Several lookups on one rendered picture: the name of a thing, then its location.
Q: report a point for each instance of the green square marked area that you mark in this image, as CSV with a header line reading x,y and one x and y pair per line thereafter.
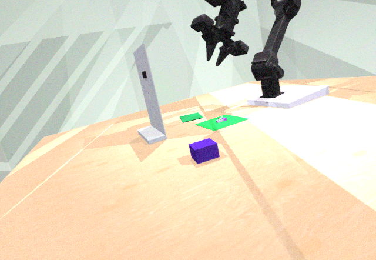
x,y
213,125

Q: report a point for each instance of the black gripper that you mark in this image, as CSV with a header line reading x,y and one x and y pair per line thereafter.
x,y
222,30

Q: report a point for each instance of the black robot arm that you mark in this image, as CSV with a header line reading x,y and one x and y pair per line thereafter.
x,y
265,64

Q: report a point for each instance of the light grey flat panel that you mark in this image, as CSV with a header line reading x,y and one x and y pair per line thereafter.
x,y
156,132

